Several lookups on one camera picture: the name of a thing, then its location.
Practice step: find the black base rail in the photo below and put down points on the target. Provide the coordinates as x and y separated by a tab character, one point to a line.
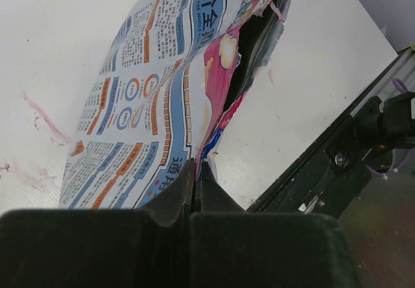
330	173

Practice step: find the cat food bag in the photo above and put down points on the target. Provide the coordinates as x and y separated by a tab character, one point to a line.
174	76

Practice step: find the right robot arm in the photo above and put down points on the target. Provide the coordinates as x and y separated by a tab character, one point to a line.
389	128

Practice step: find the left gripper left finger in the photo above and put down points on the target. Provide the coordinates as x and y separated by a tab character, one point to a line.
144	247

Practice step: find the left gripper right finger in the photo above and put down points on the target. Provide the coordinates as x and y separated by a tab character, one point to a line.
230	247

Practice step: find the aluminium frame rail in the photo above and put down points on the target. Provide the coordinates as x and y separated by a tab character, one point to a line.
401	68

